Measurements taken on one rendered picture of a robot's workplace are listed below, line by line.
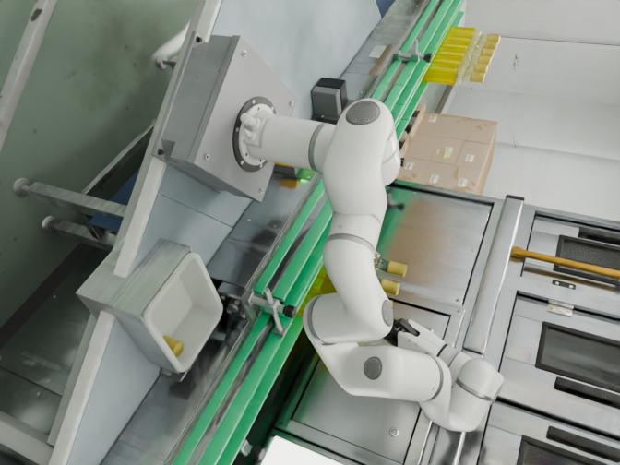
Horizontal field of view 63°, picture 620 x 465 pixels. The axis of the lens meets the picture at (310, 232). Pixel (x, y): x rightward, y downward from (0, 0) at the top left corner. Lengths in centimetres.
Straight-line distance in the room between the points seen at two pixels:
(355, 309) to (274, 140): 39
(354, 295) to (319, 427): 56
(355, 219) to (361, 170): 9
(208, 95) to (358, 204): 36
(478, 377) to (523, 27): 642
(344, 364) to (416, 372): 12
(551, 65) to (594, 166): 154
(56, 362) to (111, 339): 61
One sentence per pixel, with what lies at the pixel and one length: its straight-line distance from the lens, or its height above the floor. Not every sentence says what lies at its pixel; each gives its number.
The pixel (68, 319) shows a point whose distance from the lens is 173.
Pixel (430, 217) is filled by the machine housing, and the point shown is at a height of 113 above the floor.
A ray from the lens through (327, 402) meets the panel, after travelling 130.
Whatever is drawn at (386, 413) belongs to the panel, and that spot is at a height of 122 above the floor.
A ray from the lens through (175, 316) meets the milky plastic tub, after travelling 116.
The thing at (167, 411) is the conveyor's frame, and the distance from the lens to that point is 118.
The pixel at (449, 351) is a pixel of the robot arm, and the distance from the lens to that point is 117.
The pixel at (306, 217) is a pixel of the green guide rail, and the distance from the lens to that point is 129.
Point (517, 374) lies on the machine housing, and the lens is 140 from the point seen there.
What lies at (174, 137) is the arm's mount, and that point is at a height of 79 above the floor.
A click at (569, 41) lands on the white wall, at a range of 731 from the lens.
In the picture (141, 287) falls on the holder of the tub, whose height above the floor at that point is 79.
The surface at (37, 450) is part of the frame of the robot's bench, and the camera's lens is 122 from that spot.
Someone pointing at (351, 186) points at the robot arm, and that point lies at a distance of 79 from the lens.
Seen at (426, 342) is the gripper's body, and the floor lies 128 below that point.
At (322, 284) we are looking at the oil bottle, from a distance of 129.
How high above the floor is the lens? 141
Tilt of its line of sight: 22 degrees down
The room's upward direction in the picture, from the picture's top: 104 degrees clockwise
